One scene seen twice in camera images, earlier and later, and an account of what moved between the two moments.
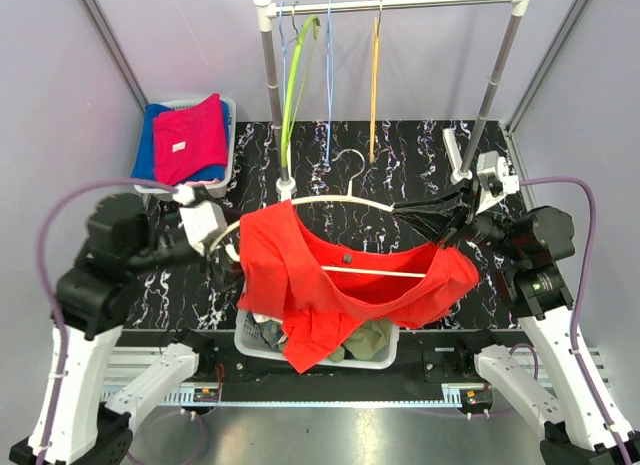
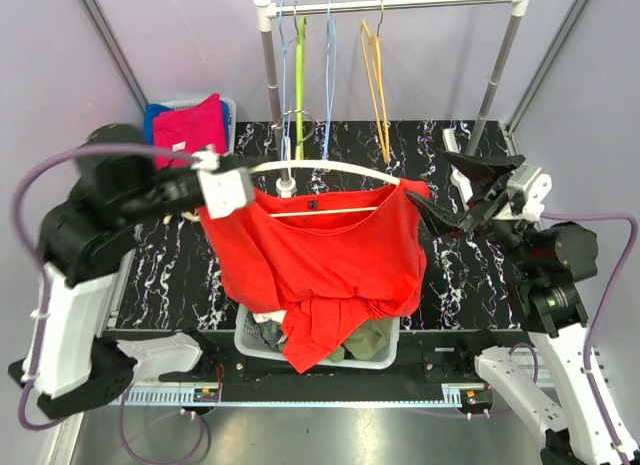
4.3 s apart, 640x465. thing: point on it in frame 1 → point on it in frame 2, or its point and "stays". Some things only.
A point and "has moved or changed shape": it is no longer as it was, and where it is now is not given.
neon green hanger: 292,83 has moved or changed shape
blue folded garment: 144,167 stays
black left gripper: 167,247 → 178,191
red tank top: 307,289 has moved or changed shape
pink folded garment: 188,140 stays
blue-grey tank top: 271,330 stays
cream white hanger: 234,256 → 300,165
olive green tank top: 371,337 stays
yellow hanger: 375,83 has moved or changed shape
